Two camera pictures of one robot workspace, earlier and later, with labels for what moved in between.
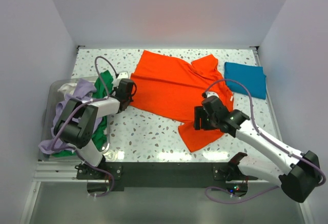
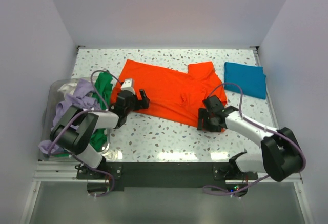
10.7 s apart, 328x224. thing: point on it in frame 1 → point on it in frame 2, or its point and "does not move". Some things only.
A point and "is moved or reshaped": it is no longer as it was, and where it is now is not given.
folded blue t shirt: (251, 76) does not move
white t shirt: (67, 88) does not move
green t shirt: (102, 85) does not move
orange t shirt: (170, 87) is moved or reshaped
